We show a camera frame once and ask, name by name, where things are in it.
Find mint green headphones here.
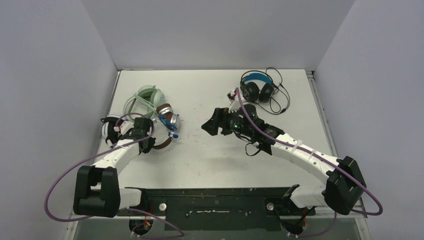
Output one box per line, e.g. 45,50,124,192
122,85,166,120

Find white black headphones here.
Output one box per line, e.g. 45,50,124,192
100,113,130,149

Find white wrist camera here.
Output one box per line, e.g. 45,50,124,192
113,120,134,135
227,90,242,114

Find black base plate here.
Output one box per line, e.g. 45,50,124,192
136,187,316,232

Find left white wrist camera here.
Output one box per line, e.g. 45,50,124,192
113,120,134,135

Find black blue headphones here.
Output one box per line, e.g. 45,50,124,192
240,71,275,103

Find brown headphones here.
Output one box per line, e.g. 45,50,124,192
152,103,181,150

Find aluminium frame rail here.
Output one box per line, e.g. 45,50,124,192
305,70,368,218

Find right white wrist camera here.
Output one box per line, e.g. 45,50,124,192
227,90,242,114

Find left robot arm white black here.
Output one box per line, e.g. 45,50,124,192
73,117,156,218

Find thin black headphone cable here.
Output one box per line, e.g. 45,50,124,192
251,67,292,116

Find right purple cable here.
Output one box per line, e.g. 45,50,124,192
234,87,384,239

